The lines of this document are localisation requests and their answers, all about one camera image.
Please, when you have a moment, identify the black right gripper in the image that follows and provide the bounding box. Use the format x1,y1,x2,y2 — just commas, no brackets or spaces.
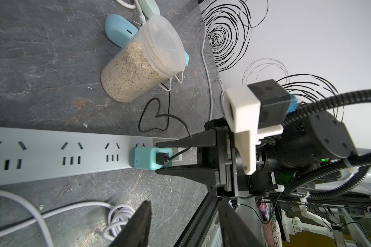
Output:
155,118,278,198

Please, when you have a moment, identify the blue earbud case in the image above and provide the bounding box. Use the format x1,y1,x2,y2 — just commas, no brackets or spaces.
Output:
105,14,138,48

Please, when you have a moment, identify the teal charger with black cable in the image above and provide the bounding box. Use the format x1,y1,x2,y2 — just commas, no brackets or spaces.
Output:
129,147,173,170

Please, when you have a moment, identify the white toaster power cord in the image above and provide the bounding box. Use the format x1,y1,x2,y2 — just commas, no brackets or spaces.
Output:
114,0,146,24

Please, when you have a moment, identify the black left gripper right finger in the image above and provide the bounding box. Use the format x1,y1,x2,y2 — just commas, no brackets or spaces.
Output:
217,199,264,247

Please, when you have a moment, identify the teal charger with white cable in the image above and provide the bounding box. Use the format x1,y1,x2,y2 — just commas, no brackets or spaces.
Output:
184,51,190,67

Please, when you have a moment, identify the grey power strip cord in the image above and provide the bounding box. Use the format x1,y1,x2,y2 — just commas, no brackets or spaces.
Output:
200,18,223,121

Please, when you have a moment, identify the black usb cable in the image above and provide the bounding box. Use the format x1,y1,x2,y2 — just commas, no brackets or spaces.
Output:
138,83,193,163

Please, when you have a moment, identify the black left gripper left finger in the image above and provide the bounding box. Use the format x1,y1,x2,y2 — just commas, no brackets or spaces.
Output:
109,201,151,247

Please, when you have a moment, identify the white power strip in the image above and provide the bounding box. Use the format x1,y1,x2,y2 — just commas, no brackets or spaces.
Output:
0,127,168,186

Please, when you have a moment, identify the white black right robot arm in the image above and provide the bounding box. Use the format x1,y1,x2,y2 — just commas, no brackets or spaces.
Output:
157,90,371,199

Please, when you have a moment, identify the mint green earbud case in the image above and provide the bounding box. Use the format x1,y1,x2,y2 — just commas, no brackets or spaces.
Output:
139,0,160,19

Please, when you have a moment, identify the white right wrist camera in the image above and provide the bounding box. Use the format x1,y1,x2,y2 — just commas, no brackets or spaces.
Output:
223,79,292,175

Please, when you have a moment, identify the lilac usb cable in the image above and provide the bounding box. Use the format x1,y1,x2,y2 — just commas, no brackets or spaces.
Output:
0,188,137,247

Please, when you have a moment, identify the white short usb cable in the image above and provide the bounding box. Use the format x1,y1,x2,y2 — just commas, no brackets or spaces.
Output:
159,69,186,92

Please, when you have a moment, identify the clear plastic grain jar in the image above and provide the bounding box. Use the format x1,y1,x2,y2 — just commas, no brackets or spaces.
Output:
101,15,187,103

